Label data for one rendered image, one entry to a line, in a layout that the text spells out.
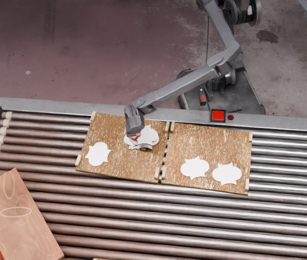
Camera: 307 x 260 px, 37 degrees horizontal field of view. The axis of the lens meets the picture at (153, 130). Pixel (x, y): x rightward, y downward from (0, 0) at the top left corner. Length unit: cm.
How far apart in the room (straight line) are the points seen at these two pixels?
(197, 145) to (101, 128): 50
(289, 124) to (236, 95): 97
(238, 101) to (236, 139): 102
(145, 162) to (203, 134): 32
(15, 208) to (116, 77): 194
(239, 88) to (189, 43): 81
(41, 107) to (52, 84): 132
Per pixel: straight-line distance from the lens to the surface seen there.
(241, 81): 345
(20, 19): 448
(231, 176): 219
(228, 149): 227
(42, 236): 202
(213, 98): 330
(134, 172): 220
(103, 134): 233
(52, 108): 251
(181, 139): 229
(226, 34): 200
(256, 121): 241
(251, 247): 209
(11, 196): 215
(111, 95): 368
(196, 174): 218
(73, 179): 225
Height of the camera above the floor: 286
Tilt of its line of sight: 56 degrees down
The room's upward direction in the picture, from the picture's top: 4 degrees counter-clockwise
